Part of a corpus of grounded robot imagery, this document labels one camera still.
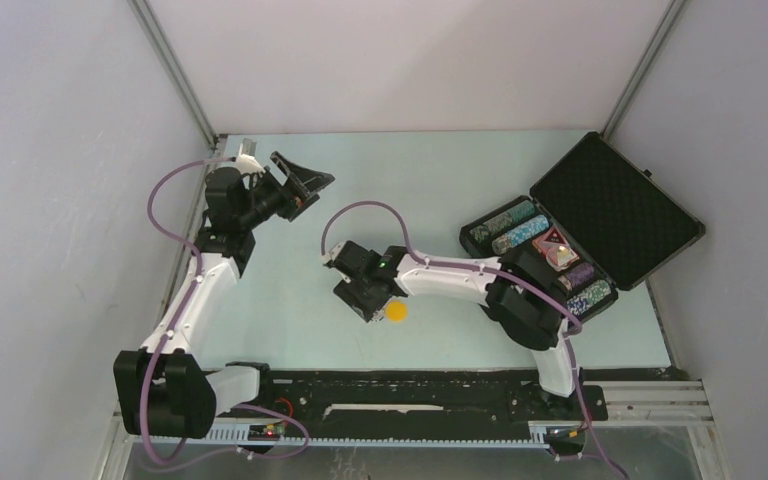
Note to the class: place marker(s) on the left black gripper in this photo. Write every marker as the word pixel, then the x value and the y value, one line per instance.
pixel 294 200

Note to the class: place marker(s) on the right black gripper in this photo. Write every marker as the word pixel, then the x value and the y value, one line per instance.
pixel 348 292

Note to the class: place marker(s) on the clear dealer button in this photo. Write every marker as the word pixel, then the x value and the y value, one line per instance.
pixel 561 255

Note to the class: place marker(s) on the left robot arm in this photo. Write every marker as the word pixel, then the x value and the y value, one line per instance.
pixel 162 389

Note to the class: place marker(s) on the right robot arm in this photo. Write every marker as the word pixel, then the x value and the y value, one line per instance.
pixel 514 290

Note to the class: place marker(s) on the yellow disc chip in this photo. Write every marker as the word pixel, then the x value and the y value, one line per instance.
pixel 396 311

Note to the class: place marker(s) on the blue chip row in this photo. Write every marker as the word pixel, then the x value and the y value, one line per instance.
pixel 520 234

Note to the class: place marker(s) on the green chip row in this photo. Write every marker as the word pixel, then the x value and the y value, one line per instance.
pixel 500 222

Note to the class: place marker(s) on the red card deck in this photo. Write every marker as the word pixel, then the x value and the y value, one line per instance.
pixel 545 241

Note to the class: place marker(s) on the purple chip row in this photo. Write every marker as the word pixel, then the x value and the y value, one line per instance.
pixel 577 276

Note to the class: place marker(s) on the black poker case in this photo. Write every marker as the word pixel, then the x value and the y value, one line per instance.
pixel 613 215

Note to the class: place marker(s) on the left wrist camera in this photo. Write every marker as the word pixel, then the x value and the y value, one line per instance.
pixel 245 161

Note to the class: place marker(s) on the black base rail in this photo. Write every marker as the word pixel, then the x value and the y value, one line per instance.
pixel 416 406

